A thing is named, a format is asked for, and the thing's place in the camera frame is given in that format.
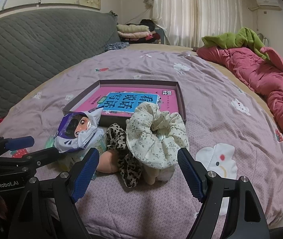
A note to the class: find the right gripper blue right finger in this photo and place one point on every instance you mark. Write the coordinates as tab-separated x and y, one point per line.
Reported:
193	179

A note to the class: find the teddy bear pink bow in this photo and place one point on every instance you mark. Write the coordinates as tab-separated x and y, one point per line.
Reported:
151	175

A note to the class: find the green white tissue pack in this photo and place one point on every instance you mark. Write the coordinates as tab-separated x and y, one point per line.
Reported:
99	142

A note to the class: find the shallow grey cardboard box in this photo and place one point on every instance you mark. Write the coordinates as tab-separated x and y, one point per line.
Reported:
106	121

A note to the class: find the grey quilted headboard cover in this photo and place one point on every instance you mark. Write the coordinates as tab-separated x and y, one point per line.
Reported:
36	45

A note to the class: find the cream sheer curtains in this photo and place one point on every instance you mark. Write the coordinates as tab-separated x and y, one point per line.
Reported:
185	22

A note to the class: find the purple white doll packet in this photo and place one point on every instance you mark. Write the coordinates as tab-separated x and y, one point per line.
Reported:
76	130

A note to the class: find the white wall air conditioner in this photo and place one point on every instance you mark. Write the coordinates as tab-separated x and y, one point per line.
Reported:
269	5

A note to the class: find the leopard print scrunchie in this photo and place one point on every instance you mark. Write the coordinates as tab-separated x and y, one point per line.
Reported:
129	167

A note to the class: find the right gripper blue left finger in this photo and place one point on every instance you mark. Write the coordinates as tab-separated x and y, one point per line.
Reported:
82	173

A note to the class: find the peach round makeup sponge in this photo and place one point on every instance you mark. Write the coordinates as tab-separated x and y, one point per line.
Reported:
108	162

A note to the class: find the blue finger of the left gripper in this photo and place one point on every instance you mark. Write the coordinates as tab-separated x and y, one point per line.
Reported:
42	157
19	143

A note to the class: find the pink quilted comforter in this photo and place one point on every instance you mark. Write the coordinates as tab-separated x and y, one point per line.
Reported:
263	76

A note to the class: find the pink and blue book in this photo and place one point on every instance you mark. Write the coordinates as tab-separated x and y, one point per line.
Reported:
122	101

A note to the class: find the cream floral scrunchie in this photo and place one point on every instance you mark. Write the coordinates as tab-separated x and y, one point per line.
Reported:
154	136

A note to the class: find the blue patterned cloth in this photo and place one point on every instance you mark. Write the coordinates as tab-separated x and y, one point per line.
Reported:
116	46

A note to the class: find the stack of folded clothes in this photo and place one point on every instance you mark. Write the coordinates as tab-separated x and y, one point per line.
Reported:
146	32

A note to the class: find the green fleece blanket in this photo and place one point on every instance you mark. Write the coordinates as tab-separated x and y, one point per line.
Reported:
245	37

